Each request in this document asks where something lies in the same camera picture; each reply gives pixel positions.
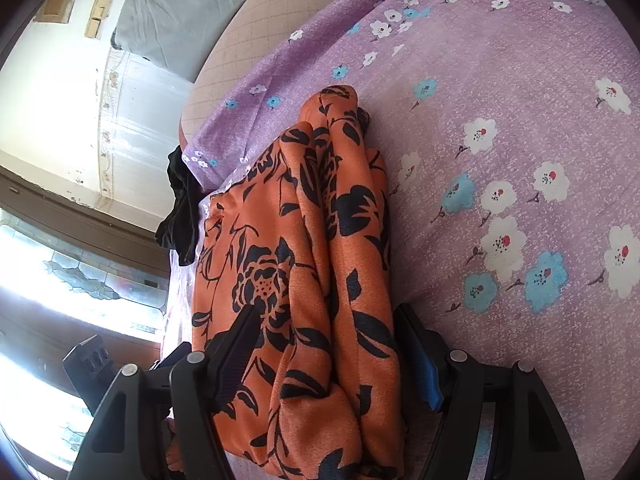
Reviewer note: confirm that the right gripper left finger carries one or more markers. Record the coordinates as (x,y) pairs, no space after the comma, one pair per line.
(126,439)

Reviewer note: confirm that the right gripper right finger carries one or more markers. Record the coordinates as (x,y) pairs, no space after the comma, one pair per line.
(529,439)

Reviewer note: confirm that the orange black floral garment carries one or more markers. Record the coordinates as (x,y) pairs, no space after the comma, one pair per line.
(304,238)

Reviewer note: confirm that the black cloth garment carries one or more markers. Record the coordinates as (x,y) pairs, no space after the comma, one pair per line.
(179,230)

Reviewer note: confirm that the purple floral bed sheet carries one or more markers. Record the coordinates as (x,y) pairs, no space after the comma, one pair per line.
(512,131)

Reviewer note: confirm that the grey pillow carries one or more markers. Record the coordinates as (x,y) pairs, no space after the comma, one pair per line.
(176,35)

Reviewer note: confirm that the pink mattress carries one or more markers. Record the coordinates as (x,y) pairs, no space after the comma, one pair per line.
(254,31)

